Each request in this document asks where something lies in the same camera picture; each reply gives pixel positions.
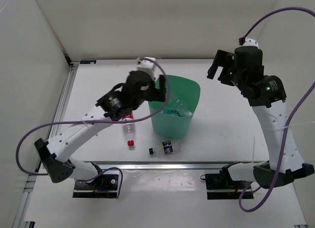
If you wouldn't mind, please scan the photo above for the clear unlabelled plastic bottle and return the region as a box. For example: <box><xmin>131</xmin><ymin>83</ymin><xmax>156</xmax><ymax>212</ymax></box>
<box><xmin>163</xmin><ymin>91</ymin><xmax>192</xmax><ymax>117</ymax></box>

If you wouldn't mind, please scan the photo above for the blue label water bottle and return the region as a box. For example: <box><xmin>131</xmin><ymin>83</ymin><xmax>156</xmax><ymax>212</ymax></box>
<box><xmin>162</xmin><ymin>109</ymin><xmax>181</xmax><ymax>117</ymax></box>

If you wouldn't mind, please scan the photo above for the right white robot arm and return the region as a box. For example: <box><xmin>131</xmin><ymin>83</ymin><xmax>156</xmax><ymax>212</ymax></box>
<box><xmin>207</xmin><ymin>46</ymin><xmax>315</xmax><ymax>189</ymax></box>

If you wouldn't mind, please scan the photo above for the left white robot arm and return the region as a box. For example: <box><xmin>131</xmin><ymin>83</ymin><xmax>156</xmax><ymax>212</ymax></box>
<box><xmin>34</xmin><ymin>70</ymin><xmax>166</xmax><ymax>189</ymax></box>

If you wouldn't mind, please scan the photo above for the green plastic bin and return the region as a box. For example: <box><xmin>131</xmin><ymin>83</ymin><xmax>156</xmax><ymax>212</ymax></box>
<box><xmin>151</xmin><ymin>75</ymin><xmax>201</xmax><ymax>139</ymax></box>

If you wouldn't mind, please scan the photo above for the red label water bottle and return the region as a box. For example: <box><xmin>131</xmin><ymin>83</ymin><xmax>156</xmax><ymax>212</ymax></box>
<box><xmin>122</xmin><ymin>113</ymin><xmax>135</xmax><ymax>148</ymax></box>

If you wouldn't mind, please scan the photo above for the pepsi label clear bottle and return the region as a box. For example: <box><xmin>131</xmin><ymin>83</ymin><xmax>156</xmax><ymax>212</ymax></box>
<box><xmin>148</xmin><ymin>139</ymin><xmax>181</xmax><ymax>157</ymax></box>

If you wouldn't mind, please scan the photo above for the left blue corner label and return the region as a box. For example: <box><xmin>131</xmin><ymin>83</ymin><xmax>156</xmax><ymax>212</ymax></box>
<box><xmin>80</xmin><ymin>60</ymin><xmax>96</xmax><ymax>65</ymax></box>

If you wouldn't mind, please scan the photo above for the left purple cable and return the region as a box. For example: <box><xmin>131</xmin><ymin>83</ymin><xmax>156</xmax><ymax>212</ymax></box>
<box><xmin>16</xmin><ymin>57</ymin><xmax>172</xmax><ymax>198</ymax></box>

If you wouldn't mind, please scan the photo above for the aluminium table edge rail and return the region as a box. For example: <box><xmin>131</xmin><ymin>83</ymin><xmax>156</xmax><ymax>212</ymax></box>
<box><xmin>83</xmin><ymin>162</ymin><xmax>269</xmax><ymax>170</ymax></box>

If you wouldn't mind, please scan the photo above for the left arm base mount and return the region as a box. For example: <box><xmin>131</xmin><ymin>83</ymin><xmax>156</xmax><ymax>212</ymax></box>
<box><xmin>72</xmin><ymin>170</ymin><xmax>120</xmax><ymax>198</ymax></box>

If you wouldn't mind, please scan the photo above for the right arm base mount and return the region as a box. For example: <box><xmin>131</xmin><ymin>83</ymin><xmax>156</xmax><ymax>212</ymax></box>
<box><xmin>200</xmin><ymin>173</ymin><xmax>247</xmax><ymax>200</ymax></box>

